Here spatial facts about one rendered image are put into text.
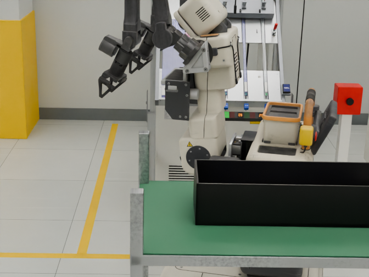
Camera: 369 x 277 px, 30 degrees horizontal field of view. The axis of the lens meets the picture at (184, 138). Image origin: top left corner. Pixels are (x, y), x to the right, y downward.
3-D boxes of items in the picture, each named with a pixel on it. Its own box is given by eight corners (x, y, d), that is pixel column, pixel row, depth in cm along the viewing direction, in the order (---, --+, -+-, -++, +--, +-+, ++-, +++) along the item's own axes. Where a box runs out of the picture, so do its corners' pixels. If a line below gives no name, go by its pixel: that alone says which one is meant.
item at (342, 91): (361, 221, 399) (376, 90, 374) (319, 220, 398) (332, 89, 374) (350, 204, 422) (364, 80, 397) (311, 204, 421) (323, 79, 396)
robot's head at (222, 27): (235, 42, 282) (233, 17, 280) (230, 47, 271) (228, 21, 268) (217, 43, 284) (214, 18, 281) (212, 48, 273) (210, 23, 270)
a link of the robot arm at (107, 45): (134, 39, 258) (140, 35, 266) (107, 25, 258) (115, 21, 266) (121, 66, 262) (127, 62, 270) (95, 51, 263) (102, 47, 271)
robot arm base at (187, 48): (199, 48, 252) (205, 43, 263) (182, 34, 252) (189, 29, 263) (185, 66, 255) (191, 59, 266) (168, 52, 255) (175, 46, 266)
